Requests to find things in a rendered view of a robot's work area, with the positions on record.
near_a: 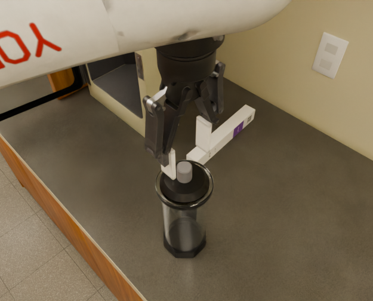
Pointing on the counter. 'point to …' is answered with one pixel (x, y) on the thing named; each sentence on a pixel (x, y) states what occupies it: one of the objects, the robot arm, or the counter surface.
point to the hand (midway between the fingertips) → (186, 150)
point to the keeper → (139, 65)
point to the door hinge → (85, 74)
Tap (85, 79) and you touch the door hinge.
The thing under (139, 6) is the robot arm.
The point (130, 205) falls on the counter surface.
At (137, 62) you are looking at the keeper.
